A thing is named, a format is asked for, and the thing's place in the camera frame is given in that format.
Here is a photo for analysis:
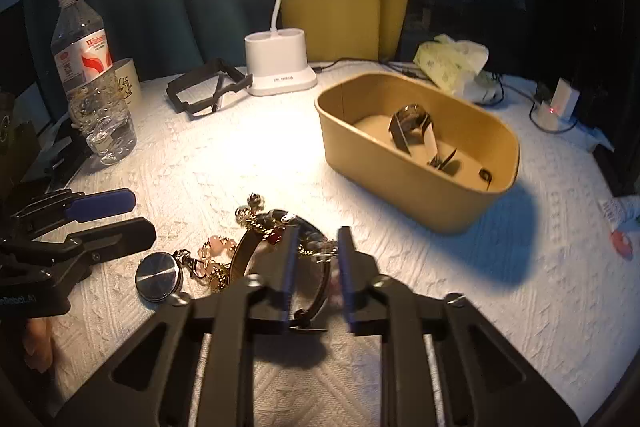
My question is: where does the silver pocket watch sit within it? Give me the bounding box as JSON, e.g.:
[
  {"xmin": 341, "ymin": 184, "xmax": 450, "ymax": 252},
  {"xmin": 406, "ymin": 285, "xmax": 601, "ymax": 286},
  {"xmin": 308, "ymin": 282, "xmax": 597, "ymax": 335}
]
[{"xmin": 134, "ymin": 252, "xmax": 182, "ymax": 304}]

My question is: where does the black cable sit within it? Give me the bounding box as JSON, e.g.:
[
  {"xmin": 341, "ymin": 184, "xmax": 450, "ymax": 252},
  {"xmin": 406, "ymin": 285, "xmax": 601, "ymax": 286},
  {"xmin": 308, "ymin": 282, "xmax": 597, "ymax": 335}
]
[{"xmin": 314, "ymin": 56, "xmax": 432, "ymax": 80}]

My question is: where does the silver wristwatch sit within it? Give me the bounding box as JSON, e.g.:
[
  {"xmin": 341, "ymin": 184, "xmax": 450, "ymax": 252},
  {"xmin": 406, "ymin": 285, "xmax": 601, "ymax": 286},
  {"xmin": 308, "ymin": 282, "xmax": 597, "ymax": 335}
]
[{"xmin": 388, "ymin": 104, "xmax": 444, "ymax": 158}]

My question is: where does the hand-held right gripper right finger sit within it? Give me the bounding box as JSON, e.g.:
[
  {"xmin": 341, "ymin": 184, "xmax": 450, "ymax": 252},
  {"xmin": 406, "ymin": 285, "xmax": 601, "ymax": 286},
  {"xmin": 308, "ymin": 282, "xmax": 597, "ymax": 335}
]
[{"xmin": 337, "ymin": 226, "xmax": 582, "ymax": 427}]

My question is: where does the white desk lamp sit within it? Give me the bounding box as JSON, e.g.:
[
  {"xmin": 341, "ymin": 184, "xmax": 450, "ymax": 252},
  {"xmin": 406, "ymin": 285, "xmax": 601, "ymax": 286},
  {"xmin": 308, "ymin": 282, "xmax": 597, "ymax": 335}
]
[{"xmin": 176, "ymin": 0, "xmax": 319, "ymax": 97}]

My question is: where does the white mug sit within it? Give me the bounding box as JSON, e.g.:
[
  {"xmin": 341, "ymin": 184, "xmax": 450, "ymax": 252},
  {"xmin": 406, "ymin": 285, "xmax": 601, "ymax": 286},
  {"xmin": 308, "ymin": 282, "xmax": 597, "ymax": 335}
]
[{"xmin": 107, "ymin": 58, "xmax": 144, "ymax": 110}]

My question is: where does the white red-printed packet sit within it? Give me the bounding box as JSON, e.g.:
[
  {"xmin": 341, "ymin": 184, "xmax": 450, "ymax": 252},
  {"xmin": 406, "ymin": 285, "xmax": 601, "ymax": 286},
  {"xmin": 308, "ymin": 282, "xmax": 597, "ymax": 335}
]
[{"xmin": 597, "ymin": 197, "xmax": 637, "ymax": 260}]

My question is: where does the person's left hand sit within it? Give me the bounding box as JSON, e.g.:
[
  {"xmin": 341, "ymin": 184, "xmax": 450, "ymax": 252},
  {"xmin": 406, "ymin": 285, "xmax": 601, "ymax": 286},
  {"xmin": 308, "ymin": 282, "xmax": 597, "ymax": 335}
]
[{"xmin": 25, "ymin": 317, "xmax": 54, "ymax": 371}]

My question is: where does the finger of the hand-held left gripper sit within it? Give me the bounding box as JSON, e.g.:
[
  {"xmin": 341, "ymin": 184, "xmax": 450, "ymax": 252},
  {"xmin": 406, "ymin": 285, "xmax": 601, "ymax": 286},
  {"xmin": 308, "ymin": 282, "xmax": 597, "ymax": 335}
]
[
  {"xmin": 0, "ymin": 216, "xmax": 157, "ymax": 284},
  {"xmin": 12, "ymin": 188, "xmax": 137, "ymax": 227}
]

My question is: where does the clear plastic water bottle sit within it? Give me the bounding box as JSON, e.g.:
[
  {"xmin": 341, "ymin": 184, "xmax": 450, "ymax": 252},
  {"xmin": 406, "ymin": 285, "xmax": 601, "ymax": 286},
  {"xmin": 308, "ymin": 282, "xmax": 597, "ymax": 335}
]
[{"xmin": 50, "ymin": 0, "xmax": 138, "ymax": 166}]

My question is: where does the brown paper container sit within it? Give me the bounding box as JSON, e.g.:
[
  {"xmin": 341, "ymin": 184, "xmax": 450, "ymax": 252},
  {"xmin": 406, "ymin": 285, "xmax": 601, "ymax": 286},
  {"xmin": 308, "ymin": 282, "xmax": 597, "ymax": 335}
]
[{"xmin": 314, "ymin": 72, "xmax": 521, "ymax": 236}]

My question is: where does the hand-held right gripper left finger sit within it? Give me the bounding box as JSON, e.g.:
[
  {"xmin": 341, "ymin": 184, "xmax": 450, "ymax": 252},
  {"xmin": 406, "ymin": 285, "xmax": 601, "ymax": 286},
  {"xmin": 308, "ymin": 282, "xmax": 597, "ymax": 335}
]
[{"xmin": 52, "ymin": 224, "xmax": 301, "ymax": 427}]

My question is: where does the gold bangle bracelet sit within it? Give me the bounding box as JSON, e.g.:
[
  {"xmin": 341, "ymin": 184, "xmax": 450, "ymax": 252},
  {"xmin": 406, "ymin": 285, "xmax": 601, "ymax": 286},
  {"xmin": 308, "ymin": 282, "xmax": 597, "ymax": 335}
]
[{"xmin": 227, "ymin": 209, "xmax": 342, "ymax": 334}]

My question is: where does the white charger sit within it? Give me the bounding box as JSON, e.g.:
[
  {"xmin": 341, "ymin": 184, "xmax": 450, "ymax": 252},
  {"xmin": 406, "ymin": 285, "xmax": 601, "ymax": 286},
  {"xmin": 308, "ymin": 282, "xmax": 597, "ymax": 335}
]
[{"xmin": 529, "ymin": 78, "xmax": 582, "ymax": 134}]

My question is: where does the pink bead bracelet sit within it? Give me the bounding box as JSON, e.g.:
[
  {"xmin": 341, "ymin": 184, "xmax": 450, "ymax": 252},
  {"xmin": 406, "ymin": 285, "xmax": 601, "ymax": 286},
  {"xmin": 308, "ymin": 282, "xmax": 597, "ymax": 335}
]
[{"xmin": 189, "ymin": 234, "xmax": 239, "ymax": 293}]

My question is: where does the dark hair clip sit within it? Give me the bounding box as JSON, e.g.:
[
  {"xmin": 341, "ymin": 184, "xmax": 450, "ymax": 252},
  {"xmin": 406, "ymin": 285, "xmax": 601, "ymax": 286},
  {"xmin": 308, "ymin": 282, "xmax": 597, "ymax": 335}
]
[{"xmin": 426, "ymin": 148, "xmax": 461, "ymax": 176}]

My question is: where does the black plastic frame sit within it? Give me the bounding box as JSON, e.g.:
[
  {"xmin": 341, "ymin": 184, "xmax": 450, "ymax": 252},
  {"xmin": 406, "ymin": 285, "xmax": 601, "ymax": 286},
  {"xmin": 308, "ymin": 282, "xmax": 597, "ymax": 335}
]
[{"xmin": 166, "ymin": 59, "xmax": 254, "ymax": 120}]

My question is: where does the green tissue packet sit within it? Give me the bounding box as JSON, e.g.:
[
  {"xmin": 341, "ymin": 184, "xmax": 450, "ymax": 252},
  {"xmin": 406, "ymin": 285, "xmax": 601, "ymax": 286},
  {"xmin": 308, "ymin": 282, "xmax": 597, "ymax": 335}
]
[{"xmin": 413, "ymin": 34, "xmax": 502, "ymax": 102}]

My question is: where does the black clip tool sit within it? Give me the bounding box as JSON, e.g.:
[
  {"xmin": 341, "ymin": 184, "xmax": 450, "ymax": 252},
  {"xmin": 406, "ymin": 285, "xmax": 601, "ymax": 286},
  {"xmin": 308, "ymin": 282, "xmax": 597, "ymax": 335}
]
[{"xmin": 44, "ymin": 117, "xmax": 94, "ymax": 188}]

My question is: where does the gold charm bracelet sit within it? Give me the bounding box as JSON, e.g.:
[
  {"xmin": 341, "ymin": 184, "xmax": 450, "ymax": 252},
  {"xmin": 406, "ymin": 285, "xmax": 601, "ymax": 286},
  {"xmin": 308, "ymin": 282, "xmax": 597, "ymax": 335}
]
[{"xmin": 234, "ymin": 193, "xmax": 288, "ymax": 248}]

